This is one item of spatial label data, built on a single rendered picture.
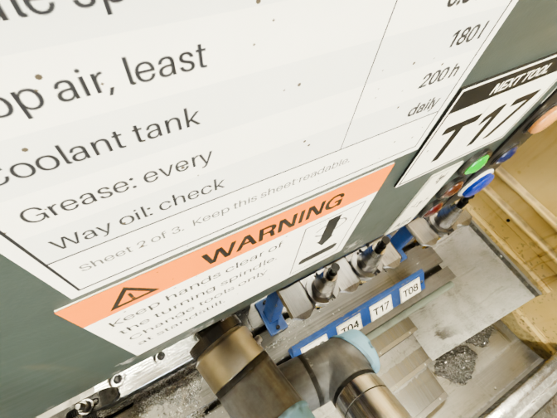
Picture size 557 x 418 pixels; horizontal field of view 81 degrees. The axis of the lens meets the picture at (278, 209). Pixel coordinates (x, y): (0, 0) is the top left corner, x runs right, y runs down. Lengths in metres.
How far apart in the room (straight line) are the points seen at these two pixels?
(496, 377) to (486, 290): 0.29
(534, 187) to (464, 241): 0.30
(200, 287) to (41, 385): 0.09
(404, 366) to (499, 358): 0.38
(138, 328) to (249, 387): 0.24
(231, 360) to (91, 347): 0.24
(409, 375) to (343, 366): 0.72
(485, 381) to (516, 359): 0.16
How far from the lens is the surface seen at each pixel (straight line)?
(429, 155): 0.20
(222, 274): 0.17
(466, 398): 1.37
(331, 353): 0.53
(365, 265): 0.67
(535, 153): 1.17
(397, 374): 1.21
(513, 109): 0.24
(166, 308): 0.18
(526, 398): 1.32
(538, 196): 1.21
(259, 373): 0.41
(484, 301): 1.34
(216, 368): 0.41
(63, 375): 0.22
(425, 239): 0.79
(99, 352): 0.20
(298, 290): 0.65
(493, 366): 1.45
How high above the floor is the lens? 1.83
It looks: 58 degrees down
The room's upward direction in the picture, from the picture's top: 10 degrees clockwise
